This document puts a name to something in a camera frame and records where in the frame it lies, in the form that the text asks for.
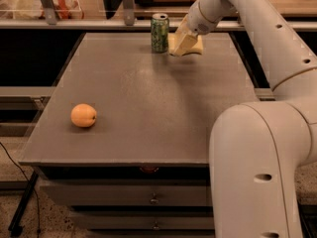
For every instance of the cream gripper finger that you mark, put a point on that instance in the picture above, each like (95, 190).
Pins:
(182, 28)
(181, 42)

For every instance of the yellow wavy sponge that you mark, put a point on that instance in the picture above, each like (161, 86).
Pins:
(196, 49)

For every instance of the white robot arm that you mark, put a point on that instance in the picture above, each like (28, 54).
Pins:
(256, 147)

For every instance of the green soda can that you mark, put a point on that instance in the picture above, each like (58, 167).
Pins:
(159, 32)

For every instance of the orange white bag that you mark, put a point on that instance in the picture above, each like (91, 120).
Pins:
(63, 9)

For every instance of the orange fruit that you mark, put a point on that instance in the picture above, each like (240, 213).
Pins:
(83, 115)

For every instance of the grey drawer cabinet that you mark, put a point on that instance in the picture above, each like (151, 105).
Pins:
(142, 169)

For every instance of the metal shelf rail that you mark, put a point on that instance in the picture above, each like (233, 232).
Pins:
(113, 25)

